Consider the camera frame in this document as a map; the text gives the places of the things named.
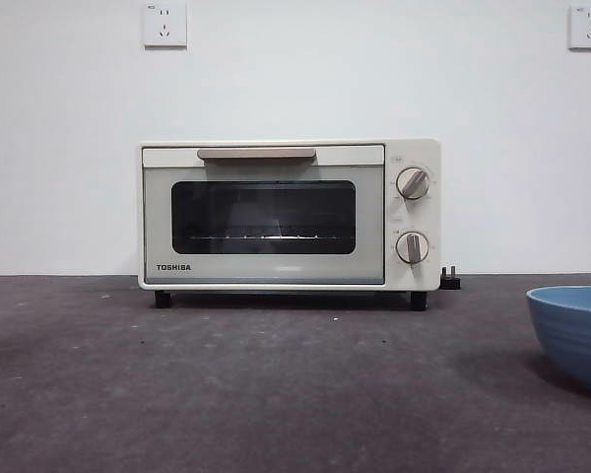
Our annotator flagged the metal oven wire rack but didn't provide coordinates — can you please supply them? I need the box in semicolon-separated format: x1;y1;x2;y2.
189;234;354;243

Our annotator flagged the glass oven door with handle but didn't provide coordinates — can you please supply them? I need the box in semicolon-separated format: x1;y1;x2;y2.
141;144;386;286

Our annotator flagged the blue ribbed bowl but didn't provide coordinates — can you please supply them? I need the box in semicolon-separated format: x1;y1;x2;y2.
525;284;591;398

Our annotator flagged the cream Toshiba toaster oven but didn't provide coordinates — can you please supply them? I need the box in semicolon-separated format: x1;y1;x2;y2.
136;137;443;311

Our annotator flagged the black power plug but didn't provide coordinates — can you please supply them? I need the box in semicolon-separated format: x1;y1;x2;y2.
440;266;464;290

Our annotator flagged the cream oven knob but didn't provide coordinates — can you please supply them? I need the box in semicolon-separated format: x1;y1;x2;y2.
395;230;430;265
396;167;431;201

